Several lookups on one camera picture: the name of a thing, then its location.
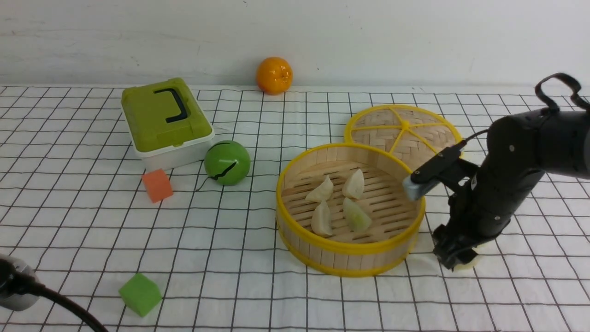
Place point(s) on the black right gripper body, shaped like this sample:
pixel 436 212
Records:
pixel 482 208

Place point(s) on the white dumpling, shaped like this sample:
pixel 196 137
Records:
pixel 321 220
pixel 321 193
pixel 354 186
pixel 358 220
pixel 469 265

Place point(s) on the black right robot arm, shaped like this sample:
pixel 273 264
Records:
pixel 522 148

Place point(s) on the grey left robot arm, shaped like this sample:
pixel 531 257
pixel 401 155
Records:
pixel 16 279

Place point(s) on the bamboo steamer lid yellow rim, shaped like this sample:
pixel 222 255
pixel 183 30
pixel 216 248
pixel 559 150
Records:
pixel 411 134

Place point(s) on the bamboo steamer tray yellow rim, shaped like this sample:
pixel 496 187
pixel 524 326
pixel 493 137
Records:
pixel 395 220

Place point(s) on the white black grid tablecloth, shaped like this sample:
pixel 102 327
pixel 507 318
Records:
pixel 73 208

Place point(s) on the orange fruit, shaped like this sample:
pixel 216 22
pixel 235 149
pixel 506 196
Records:
pixel 274 75

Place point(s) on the orange foam cube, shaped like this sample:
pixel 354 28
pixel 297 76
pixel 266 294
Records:
pixel 157 185

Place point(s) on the green lid white box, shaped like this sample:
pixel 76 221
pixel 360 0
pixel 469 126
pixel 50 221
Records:
pixel 168 128

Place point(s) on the green foam cube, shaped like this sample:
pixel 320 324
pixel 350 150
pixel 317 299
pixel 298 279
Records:
pixel 140 294

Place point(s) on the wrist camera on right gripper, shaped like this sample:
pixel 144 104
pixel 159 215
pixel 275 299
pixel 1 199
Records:
pixel 446 167

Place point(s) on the green ball with black cord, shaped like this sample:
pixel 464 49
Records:
pixel 227 162

